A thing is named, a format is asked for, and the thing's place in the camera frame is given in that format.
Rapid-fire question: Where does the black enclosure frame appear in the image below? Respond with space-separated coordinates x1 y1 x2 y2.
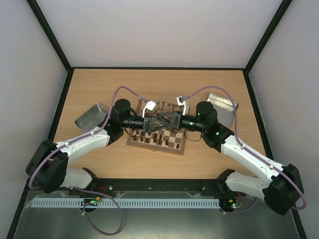
4 0 309 239

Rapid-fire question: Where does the wooden chess board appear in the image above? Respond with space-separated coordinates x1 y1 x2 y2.
127 100 186 155

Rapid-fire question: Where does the gold tin box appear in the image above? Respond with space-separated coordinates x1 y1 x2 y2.
206 93 235 127

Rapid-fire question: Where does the silver tin lid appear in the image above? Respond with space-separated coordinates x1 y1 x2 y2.
74 103 108 133

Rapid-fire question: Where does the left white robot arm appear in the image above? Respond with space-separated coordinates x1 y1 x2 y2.
25 99 167 193

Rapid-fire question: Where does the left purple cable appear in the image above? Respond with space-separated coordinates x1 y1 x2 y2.
29 86 150 235

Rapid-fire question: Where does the light blue cable duct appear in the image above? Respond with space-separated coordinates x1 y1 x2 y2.
30 198 220 209

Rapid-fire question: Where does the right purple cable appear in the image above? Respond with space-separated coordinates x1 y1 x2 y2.
184 86 308 215

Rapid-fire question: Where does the black mounting rail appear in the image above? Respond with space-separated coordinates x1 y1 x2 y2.
69 178 247 197

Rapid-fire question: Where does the purple cable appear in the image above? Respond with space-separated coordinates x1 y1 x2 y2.
29 86 150 235
184 86 308 215

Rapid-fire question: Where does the dark king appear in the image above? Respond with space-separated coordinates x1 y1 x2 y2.
153 133 157 143

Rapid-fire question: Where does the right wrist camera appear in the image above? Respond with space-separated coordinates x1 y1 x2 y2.
176 96 189 116

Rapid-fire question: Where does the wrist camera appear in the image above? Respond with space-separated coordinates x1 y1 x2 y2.
142 101 156 118
176 96 189 116

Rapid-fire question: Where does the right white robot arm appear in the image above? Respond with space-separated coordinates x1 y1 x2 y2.
158 101 304 215

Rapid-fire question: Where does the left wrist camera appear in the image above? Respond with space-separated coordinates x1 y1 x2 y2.
142 101 156 118

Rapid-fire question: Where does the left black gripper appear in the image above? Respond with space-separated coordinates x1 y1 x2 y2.
121 113 162 133

